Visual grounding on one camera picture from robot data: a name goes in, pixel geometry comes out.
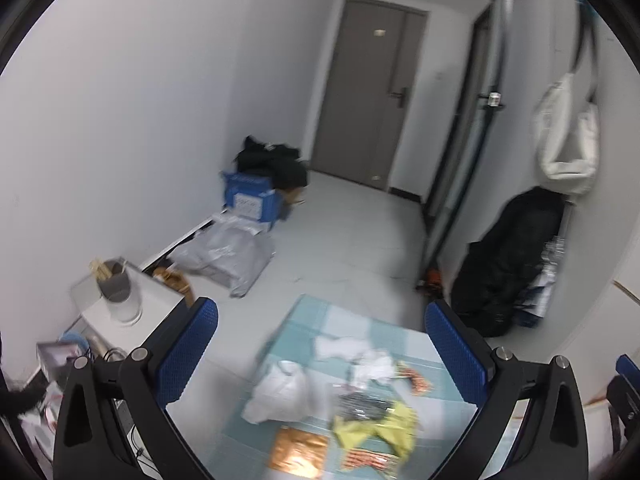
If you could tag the grey door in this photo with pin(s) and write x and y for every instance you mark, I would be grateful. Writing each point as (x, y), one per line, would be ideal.
(370, 85)

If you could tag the black backpack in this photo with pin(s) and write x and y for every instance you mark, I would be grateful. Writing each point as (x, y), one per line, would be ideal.
(510, 260)

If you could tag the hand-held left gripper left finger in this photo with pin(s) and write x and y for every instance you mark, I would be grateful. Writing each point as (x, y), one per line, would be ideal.
(190, 350)

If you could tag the pink box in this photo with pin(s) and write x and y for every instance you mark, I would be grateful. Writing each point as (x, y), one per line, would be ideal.
(55, 355)

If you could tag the silver black wrapper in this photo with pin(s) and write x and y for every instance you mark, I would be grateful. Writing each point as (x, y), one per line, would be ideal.
(360, 405)

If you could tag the black framed glass door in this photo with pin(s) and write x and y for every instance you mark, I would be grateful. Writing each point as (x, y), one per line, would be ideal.
(465, 150)

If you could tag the black clothes pile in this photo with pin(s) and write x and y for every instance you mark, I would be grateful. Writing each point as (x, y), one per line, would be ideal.
(270, 160)

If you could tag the white plastic bag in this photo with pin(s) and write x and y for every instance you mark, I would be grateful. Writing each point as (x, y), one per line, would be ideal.
(280, 390)

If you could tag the teal checkered tablecloth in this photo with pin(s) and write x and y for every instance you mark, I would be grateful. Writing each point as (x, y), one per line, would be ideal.
(300, 325)

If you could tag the white crumpled tissue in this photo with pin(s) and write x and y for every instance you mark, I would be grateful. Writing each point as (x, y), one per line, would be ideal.
(372, 367)

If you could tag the grey plastic mailer bag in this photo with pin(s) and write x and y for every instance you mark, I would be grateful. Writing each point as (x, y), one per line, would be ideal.
(225, 255)

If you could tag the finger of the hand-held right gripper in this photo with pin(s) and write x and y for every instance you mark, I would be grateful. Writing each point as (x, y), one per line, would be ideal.
(619, 410)
(627, 366)

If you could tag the silver folding umbrella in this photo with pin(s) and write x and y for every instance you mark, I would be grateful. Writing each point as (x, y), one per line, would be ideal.
(542, 285)

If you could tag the white foam sheet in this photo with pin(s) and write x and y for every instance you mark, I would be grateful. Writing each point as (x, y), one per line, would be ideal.
(340, 347)

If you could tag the white plastic cup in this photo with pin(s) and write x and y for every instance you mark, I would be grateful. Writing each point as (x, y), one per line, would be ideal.
(122, 295)

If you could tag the blue cardboard box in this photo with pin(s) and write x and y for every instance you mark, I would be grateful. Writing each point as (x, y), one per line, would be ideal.
(250, 200)

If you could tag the yellow wrapper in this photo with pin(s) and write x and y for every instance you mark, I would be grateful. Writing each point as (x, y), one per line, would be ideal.
(395, 427)

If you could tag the copper foil wrapper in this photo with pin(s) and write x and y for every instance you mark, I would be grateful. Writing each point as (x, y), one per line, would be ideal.
(300, 450)

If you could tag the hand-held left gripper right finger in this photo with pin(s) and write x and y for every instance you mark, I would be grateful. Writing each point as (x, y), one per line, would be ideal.
(457, 355)

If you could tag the wooden chopsticks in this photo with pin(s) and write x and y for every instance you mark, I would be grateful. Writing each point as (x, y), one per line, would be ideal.
(100, 270)

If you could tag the black furry object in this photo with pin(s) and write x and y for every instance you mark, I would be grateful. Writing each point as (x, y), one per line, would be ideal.
(20, 401)

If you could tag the orange red patterned snack wrapper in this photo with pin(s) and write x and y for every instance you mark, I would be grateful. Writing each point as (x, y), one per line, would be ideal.
(417, 382)

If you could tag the cream red checkered snack wrapper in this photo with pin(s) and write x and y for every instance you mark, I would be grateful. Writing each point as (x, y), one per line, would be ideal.
(370, 460)

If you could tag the brown cardboard box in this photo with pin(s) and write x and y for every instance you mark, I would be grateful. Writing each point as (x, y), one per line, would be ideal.
(292, 196)

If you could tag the glass door latch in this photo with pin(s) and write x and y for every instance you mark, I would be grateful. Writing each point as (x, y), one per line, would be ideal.
(492, 100)

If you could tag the orange black object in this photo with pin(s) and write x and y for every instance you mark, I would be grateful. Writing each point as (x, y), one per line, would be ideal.
(432, 279)

